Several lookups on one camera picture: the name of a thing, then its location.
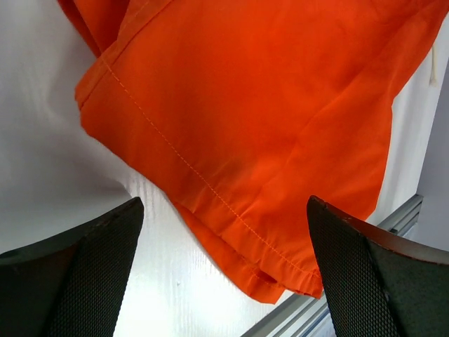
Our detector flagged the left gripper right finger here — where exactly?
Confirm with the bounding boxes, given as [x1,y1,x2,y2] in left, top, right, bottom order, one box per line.
[307,196,448,336]

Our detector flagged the orange shorts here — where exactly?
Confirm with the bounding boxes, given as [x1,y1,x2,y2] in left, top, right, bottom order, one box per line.
[60,0,448,303]

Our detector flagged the aluminium mounting rail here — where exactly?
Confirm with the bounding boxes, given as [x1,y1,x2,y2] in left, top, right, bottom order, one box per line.
[244,194,423,336]

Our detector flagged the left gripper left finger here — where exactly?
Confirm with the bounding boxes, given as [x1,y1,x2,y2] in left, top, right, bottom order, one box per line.
[1,197,144,336]

